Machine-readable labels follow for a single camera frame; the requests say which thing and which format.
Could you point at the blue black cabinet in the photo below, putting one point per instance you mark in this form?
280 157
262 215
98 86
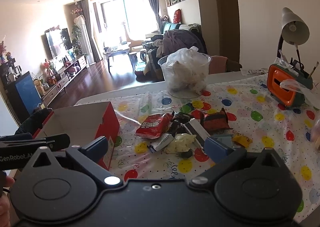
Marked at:
23 97

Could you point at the grey desk lamp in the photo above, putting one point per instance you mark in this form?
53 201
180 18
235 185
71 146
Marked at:
294 31

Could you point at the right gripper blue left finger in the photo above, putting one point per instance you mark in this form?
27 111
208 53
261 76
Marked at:
86 159

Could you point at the sofa with clothes pile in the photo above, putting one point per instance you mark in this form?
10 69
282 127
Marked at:
185 36

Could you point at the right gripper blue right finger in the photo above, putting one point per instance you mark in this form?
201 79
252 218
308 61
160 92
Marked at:
225 154

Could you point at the white standing air conditioner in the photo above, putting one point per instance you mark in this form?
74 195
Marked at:
84 39

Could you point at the wooden chair behind table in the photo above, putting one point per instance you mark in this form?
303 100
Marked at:
221 64

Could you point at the red snack packet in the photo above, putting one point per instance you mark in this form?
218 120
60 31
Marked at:
154 126

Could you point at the clear plastic tub with bag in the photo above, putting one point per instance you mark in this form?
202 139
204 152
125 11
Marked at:
185 72

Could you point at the white grey snack bar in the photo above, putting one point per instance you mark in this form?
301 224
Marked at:
160 143

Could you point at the black snack packet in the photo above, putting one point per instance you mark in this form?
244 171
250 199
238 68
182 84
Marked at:
177 123

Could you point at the black white striped packet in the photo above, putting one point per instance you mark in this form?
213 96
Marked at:
193 127

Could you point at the person's left hand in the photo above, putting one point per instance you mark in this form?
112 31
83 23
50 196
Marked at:
5 204

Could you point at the black jacket on chair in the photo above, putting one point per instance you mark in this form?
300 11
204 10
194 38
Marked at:
34 122

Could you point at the red cardboard box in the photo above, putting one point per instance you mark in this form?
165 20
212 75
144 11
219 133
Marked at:
83 124

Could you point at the dark orange snack packet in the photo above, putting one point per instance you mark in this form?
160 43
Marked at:
216 121

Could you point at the wall television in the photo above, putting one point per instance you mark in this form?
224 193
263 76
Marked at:
56 43

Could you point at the red cushion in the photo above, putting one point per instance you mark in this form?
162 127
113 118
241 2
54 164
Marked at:
177 16

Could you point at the pale snack bag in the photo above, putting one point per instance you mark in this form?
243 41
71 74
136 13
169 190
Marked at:
180 144

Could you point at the small yellow snack packet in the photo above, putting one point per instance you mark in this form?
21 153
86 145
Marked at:
242 140

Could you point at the green potted plant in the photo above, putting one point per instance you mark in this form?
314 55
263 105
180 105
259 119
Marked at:
77 35

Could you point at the coffee table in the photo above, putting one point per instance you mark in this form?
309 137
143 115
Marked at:
109 52

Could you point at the colourful dotted tablecloth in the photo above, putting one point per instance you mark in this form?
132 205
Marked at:
252 113

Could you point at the long tv cabinet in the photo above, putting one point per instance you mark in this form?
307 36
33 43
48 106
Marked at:
63 78

